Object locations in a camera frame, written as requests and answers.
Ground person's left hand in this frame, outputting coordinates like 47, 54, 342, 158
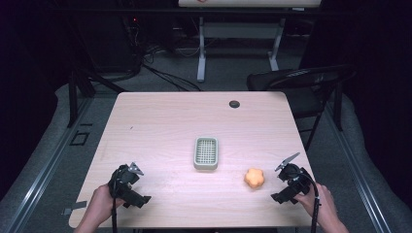
85, 183, 126, 228

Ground black floor cables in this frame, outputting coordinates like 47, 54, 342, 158
121, 16, 202, 92

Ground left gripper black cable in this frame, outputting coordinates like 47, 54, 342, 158
111, 174, 119, 233

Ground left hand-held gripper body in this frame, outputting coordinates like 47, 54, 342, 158
107, 164, 153, 209

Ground grey tape strip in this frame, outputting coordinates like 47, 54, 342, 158
61, 200, 88, 216

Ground black folding chair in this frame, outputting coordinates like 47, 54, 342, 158
246, 63, 358, 151

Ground grey soap dish with grid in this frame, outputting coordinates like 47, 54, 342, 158
192, 136, 220, 172

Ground black metal stand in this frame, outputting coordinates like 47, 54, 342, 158
65, 68, 128, 129

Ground white-legged desk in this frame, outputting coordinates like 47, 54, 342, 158
177, 0, 323, 83

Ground person's right hand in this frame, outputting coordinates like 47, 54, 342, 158
293, 183, 340, 228

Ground metal floor rail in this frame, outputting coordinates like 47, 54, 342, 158
0, 96, 95, 233
324, 102, 394, 233

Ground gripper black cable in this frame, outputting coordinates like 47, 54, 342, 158
111, 174, 119, 233
299, 166, 323, 233

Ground orange flower-shaped soap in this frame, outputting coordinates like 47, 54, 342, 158
243, 167, 266, 190

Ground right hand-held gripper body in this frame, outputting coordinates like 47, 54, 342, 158
270, 163, 315, 206

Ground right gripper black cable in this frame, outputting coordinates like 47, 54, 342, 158
299, 166, 323, 233

